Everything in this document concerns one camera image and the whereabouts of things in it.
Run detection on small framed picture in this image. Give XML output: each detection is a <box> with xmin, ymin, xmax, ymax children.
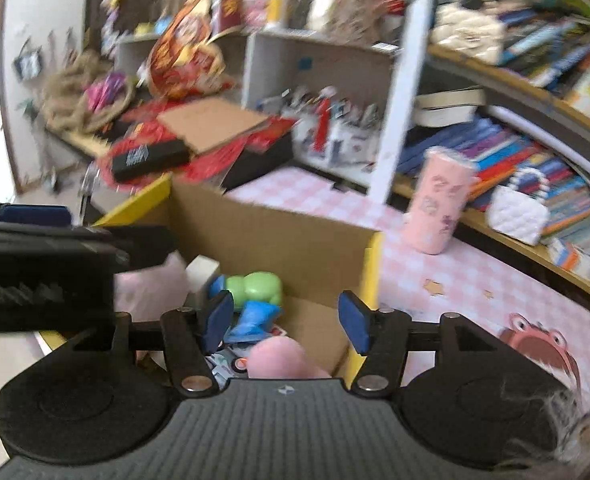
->
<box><xmin>15</xmin><ymin>50</ymin><xmax>43</xmax><ymax>81</ymax></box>

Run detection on pile of red paper packets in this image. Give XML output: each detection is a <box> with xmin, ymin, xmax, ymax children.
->
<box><xmin>97</xmin><ymin>100</ymin><xmax>298</xmax><ymax>186</ymax></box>

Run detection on red tassel ornament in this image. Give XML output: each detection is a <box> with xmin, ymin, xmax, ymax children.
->
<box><xmin>315</xmin><ymin>97</ymin><xmax>333</xmax><ymax>153</ymax></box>

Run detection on white bottle yellow label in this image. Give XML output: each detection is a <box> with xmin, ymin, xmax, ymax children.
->
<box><xmin>267</xmin><ymin>0</ymin><xmax>288</xmax><ymax>28</ymax></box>

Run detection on brown cloth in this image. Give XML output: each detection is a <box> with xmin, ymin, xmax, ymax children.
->
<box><xmin>42</xmin><ymin>52</ymin><xmax>138</xmax><ymax>131</ymax></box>

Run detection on dark wooden door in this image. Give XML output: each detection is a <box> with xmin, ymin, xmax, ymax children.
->
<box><xmin>87</xmin><ymin>0</ymin><xmax>171</xmax><ymax>61</ymax></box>

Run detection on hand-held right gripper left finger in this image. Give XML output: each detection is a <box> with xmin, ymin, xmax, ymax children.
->
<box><xmin>50</xmin><ymin>290</ymin><xmax>235</xmax><ymax>400</ymax></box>

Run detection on white blue orange box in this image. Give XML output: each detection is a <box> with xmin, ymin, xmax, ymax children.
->
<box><xmin>548</xmin><ymin>237</ymin><xmax>590</xmax><ymax>283</ymax></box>

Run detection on purple foil wrappers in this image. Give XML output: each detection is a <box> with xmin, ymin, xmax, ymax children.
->
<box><xmin>85</xmin><ymin>72</ymin><xmax>126</xmax><ymax>111</ymax></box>

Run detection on pink cylinder tin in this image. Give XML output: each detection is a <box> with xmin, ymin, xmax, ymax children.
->
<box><xmin>402</xmin><ymin>146</ymin><xmax>478</xmax><ymax>255</ymax></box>

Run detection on white quilted handbag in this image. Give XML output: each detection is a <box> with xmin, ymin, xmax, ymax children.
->
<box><xmin>485</xmin><ymin>167</ymin><xmax>551</xmax><ymax>246</ymax></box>

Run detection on row of upright books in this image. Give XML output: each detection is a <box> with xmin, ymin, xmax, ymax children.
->
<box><xmin>500</xmin><ymin>5</ymin><xmax>590</xmax><ymax>136</ymax></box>

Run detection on black long box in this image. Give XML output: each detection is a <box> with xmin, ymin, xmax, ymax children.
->
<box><xmin>111</xmin><ymin>141</ymin><xmax>190</xmax><ymax>183</ymax></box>

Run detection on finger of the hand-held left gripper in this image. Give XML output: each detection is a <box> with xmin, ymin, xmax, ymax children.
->
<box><xmin>0</xmin><ymin>203</ymin><xmax>76</xmax><ymax>228</ymax></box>
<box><xmin>0</xmin><ymin>225</ymin><xmax>178</xmax><ymax>273</ymax></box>

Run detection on red gold paper decoration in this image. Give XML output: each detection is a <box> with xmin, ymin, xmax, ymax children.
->
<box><xmin>147</xmin><ymin>0</ymin><xmax>236</xmax><ymax>101</ymax></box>

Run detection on cream white block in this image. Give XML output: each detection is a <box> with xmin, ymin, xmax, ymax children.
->
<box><xmin>185</xmin><ymin>255</ymin><xmax>222</xmax><ymax>308</ymax></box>

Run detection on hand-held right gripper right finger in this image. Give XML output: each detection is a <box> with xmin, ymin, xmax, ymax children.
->
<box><xmin>338</xmin><ymin>291</ymin><xmax>526</xmax><ymax>400</ymax></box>

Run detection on thick dark hardcover book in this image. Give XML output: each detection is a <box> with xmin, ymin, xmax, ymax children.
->
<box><xmin>414</xmin><ymin>87</ymin><xmax>487</xmax><ymax>127</ymax></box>

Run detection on black keyboard stand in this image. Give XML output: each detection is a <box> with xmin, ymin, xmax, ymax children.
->
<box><xmin>50</xmin><ymin>160</ymin><xmax>102</xmax><ymax>222</ymax></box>

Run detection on electric keyboard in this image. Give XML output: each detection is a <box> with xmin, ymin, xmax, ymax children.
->
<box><xmin>45</xmin><ymin>125</ymin><xmax>116</xmax><ymax>158</ymax></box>

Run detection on white cubby shelf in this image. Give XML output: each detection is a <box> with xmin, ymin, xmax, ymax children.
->
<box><xmin>115</xmin><ymin>25</ymin><xmax>406</xmax><ymax>181</ymax></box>

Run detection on pink fluffy duck plush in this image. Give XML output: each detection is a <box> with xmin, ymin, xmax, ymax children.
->
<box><xmin>247</xmin><ymin>337</ymin><xmax>332</xmax><ymax>381</ymax></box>

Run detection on pale pink pig plush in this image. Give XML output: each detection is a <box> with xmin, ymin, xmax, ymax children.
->
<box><xmin>115</xmin><ymin>252</ymin><xmax>191</xmax><ymax>323</ymax></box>

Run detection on grey fur trim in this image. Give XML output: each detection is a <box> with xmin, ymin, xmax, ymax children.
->
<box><xmin>495</xmin><ymin>390</ymin><xmax>590</xmax><ymax>480</ymax></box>

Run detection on green and blue toy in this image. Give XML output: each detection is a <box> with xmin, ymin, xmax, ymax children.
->
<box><xmin>210</xmin><ymin>271</ymin><xmax>284</xmax><ymax>345</ymax></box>

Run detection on cream quilted handbag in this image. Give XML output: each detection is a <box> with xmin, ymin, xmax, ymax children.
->
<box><xmin>432</xmin><ymin>0</ymin><xmax>506</xmax><ymax>63</ymax></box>

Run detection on pink checked tablecloth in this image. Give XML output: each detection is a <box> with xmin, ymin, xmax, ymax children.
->
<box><xmin>225</xmin><ymin>167</ymin><xmax>590</xmax><ymax>411</ymax></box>

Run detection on white pen cup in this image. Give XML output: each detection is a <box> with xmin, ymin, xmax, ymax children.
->
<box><xmin>327</xmin><ymin>110</ymin><xmax>371</xmax><ymax>161</ymax></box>

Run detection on brown cardboard sheet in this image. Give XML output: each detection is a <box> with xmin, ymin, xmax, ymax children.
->
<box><xmin>157</xmin><ymin>97</ymin><xmax>271</xmax><ymax>155</ymax></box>

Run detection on yellow cardboard box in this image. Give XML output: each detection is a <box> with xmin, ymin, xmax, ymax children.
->
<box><xmin>35</xmin><ymin>172</ymin><xmax>383</xmax><ymax>381</ymax></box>

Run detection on wooden bookshelf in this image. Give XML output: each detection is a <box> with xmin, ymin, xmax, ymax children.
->
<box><xmin>370</xmin><ymin>0</ymin><xmax>590</xmax><ymax>311</ymax></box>

